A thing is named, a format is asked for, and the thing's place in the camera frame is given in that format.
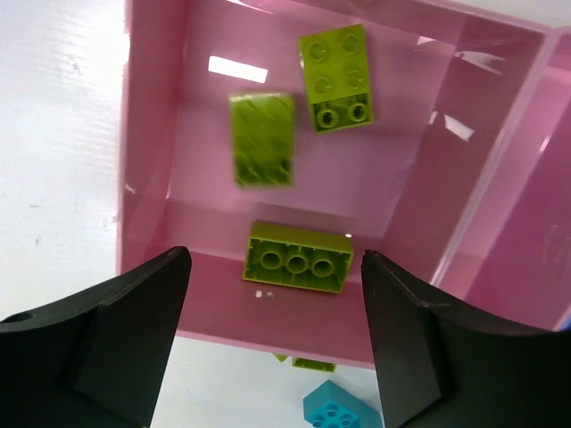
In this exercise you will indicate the teal lego piece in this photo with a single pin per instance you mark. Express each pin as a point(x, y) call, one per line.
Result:
point(329, 405)

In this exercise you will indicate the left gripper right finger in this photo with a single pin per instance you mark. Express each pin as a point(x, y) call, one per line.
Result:
point(442, 362)

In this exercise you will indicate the green lego brick front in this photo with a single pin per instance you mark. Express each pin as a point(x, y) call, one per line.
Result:
point(335, 70)

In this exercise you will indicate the green 2x4 lego brick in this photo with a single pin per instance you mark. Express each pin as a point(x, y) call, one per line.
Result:
point(297, 257)

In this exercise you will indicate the small pink container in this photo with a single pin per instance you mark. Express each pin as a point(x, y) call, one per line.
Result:
point(514, 258)

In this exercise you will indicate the large pink container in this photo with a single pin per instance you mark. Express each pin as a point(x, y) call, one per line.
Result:
point(448, 85)

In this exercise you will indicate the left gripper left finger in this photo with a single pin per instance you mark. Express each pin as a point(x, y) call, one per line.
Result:
point(96, 358)

